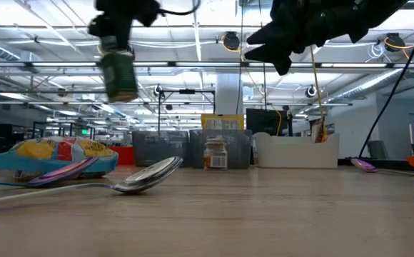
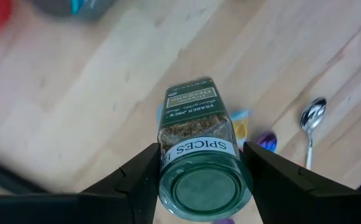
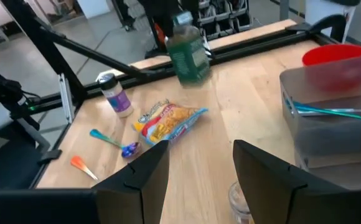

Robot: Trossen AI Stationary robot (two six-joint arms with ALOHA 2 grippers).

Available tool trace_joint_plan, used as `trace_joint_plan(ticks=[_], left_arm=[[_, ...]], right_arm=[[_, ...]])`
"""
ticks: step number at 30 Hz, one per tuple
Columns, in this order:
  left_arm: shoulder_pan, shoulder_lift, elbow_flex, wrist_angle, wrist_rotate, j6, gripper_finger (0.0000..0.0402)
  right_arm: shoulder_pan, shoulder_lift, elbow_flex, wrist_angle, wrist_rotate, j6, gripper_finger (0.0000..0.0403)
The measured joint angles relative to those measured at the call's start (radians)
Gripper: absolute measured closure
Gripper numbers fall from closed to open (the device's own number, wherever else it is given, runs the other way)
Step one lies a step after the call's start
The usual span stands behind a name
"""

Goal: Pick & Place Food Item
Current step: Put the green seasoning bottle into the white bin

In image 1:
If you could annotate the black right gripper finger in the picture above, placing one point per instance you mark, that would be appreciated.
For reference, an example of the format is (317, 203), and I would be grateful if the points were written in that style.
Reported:
(271, 55)
(267, 34)

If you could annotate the brown snack sachet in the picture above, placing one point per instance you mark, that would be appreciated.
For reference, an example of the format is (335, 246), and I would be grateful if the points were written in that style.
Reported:
(317, 133)

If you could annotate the white plastic bin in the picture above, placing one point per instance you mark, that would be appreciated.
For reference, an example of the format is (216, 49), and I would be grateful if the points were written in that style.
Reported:
(296, 153)

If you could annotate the blue yellow ramen packet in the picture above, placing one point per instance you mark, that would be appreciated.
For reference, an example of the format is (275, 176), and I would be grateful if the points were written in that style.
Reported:
(32, 150)

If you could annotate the white building column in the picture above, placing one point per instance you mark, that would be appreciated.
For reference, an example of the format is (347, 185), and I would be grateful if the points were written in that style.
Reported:
(228, 96)

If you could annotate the black monitor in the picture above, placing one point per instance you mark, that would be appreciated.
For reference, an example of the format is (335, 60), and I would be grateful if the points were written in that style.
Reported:
(264, 121)

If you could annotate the grey translucent plastic bin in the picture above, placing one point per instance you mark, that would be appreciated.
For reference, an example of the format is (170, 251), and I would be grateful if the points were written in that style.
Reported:
(157, 148)
(235, 150)

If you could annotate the small glass spice jar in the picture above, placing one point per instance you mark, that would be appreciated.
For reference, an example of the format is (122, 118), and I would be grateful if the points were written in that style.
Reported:
(215, 157)

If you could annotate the green exit sign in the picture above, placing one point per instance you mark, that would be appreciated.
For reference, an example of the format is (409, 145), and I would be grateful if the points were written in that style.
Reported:
(84, 131)

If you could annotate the grey waste bin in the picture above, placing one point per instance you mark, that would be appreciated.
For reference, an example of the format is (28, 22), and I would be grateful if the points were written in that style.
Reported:
(377, 150)

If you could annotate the black camera stand frame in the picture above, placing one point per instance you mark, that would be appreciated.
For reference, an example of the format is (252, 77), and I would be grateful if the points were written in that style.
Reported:
(186, 91)

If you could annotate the black aluminium table frame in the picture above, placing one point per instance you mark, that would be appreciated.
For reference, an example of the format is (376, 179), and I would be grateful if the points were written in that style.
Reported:
(396, 162)

